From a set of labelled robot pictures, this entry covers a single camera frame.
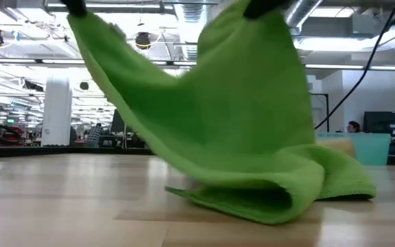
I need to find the green microfiber towel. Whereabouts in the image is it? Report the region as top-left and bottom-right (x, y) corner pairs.
(67, 0), (377, 226)

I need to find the orange microfiber towel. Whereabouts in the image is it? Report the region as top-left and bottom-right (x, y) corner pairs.
(317, 138), (357, 159)

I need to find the teal translucent plastic basket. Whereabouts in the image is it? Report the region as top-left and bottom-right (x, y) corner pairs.
(315, 132), (392, 166)

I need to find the white building column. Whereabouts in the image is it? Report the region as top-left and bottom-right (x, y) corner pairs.
(41, 77), (73, 147)

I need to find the dark monitor on stand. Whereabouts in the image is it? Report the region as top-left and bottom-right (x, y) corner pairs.
(110, 109), (127, 134)

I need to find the silver ventilation duct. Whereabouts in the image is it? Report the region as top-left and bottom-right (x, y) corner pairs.
(175, 0), (213, 61)

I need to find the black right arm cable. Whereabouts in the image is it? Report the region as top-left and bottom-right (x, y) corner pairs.
(313, 0), (395, 130)

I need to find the black wall-side monitor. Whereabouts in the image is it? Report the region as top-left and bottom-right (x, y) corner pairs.
(362, 110), (395, 141)

